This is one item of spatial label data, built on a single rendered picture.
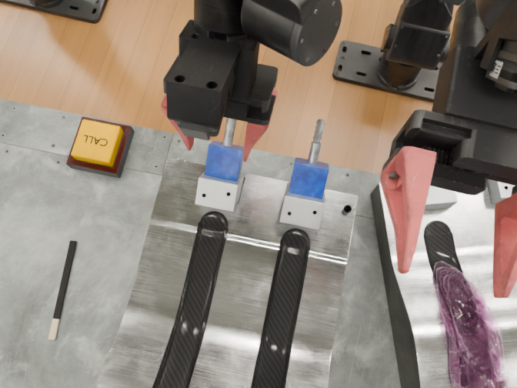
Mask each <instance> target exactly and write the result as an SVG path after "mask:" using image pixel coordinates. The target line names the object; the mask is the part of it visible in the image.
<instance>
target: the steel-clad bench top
mask: <svg viewBox="0 0 517 388"><path fill-rule="evenodd" d="M82 117H87V118H91V119H98V120H102V121H106V122H114V121H110V120H106V119H99V118H95V117H91V116H86V115H79V114H75V113H71V112H64V111H60V110H56V109H49V108H45V107H41V106H36V105H29V104H25V103H21V102H13V101H9V100H5V99H0V388H94V387H95V384H96V382H97V380H98V377H99V375H100V372H101V371H102V367H103V366H104V363H105V362H104V359H105V356H106V355H107V354H108V353H109V351H110V349H111V347H112V344H113V342H114V340H115V337H116V335H117V332H118V329H119V327H120V325H121V322H122V319H123V316H124V315H125V311H126V308H127V305H128V301H129V298H130V295H131V292H132V287H133V284H134V281H135V275H136V273H137V269H138V264H139V260H140V258H141V254H142V249H143V246H144V243H145V237H146V235H147V232H148V227H149V223H150V219H151V215H152V210H153V208H154V204H155V200H156V196H157V194H158V189H159V186H160V183H161V180H162V175H163V172H164V171H163V170H164V169H165V168H164V167H165V164H166V161H167V160H166V159H167V158H168V157H169V158H173V159H181V160H185V161H189V162H196V163H200V164H204V165H205V164H206V158H207V153H208V145H209V144H210V143H211V142H212V141H210V140H209V141H208V140H204V139H197V138H194V144H193V146H192V149H191V150H190V151H188V150H187V148H186V146H185V143H184V142H183V140H182V137H181V136H180V135H179V134H175V133H171V132H164V131H160V130H156V129H149V128H145V127H141V126H136V125H129V124H125V123H121V122H114V123H118V124H122V125H129V126H131V127H132V128H133V129H134V131H135V132H134V135H133V138H132V142H131V145H130V148H129V151H128V155H127V158H126V160H125V165H124V168H125V169H124V168H123V170H122V175H121V178H116V177H112V176H105V175H101V174H97V173H93V172H86V171H82V170H78V169H71V168H70V167H69V166H68V165H67V164H66V162H67V160H68V156H69V153H70V151H71V148H72V144H73V142H74V139H75V136H76V133H77V131H78V127H79V124H80V122H81V119H82ZM172 137H173V138H172ZM19 146H20V147H19ZM22 147H24V148H22ZM52 153H54V154H52ZM56 154H58V155H56ZM60 155H61V156H60ZM167 156H168V157H167ZM294 163H295V157H291V156H284V155H280V154H276V153H272V152H265V151H261V150H257V149H251V152H250V154H249V156H248V160H247V161H246V162H244V161H243V162H242V171H241V174H243V175H244V174H245V173H249V174H253V175H257V176H264V177H269V178H273V179H279V180H283V181H287V182H289V183H290V182H291V178H292V171H293V167H294ZM139 171H140V172H139ZM150 173H151V174H150ZM154 174H155V175H154ZM158 175H159V176H158ZM380 178H381V175H380V174H376V173H372V172H365V171H361V170H357V169H350V168H346V167H341V166H334V165H330V164H329V174H328V177H327V181H326V184H325V189H329V190H333V191H337V192H343V193H348V194H352V195H356V196H358V200H357V206H356V211H355V219H354V224H353V229H352V238H351V243H350V248H349V257H348V261H347V265H346V270H345V278H344V283H343V287H342V296H341V301H340V306H339V314H338V319H337V323H336V328H335V337H334V342H333V347H332V357H331V363H330V370H329V384H328V388H401V383H400V379H399V369H398V364H397V359H396V354H395V345H394V339H393V335H392V326H391V320H390V315H389V307H388V301H387V296H386V291H385V282H384V277H383V272H382V263H381V258H380V253H379V244H378V239H377V234H376V229H375V220H374V215H373V210H372V201H371V196H370V194H371V192H372V191H373V190H374V188H375V187H376V186H377V185H378V184H379V183H380ZM70 241H76V242H77V243H76V247H75V254H74V257H73V261H72V267H71V272H70V275H69V279H68V285H67V289H66V293H65V299H64V303H63V307H62V313H61V317H60V321H59V325H58V331H57V335H56V338H55V340H50V339H48V335H49V332H50V328H51V324H52V318H53V315H54V311H55V304H56V301H57V298H58V291H59V287H60V284H61V280H62V274H63V270H64V266H65V260H66V256H67V253H68V247H69V243H70Z"/></svg>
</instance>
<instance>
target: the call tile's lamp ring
mask: <svg viewBox="0 0 517 388"><path fill-rule="evenodd" d="M83 119H87V120H91V121H95V122H102V123H106V124H110V125H117V126H120V127H121V128H122V129H125V133H124V135H123V138H122V143H121V145H120V148H119V151H118V155H117V158H116V160H115V165H114V168H113V169H112V168H109V167H104V166H97V165H93V164H89V163H85V162H79V161H75V160H72V159H73V157H72V156H71V153H72V149H73V146H74V144H75V140H76V137H77V135H78V131H79V128H80V125H81V123H82V120H83ZM130 129H131V126H129V125H121V124H117V123H113V122H106V121H102V120H97V119H90V118H86V117H82V119H81V122H80V124H79V127H78V131H77V133H76V136H75V140H74V142H73V144H72V148H71V151H70V153H69V156H68V160H67V162H66V163H67V164H70V165H74V166H81V167H85V168H90V169H96V170H100V171H104V172H111V173H115V174H117V171H118V167H119V164H120V162H121V158H122V154H123V152H124V148H125V144H126V142H127V138H128V134H129V132H130Z"/></svg>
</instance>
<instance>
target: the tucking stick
mask: <svg viewBox="0 0 517 388"><path fill-rule="evenodd" d="M76 243H77V242H76V241H70V243H69V247H68V253H67V256H66V260H65V266H64V270H63V274H62V280H61V284H60V287H59V291H58V298H57V301H56V304H55V311H54V315H53V318H52V324H51V328H50V332H49V335H48V339H49V340H55V338H56V335H57V331H58V325H59V321H60V317H61V313H62V307H63V303H64V299H65V293H66V289H67V285H68V279H69V275H70V272H71V267H72V261H73V257H74V254H75V247H76Z"/></svg>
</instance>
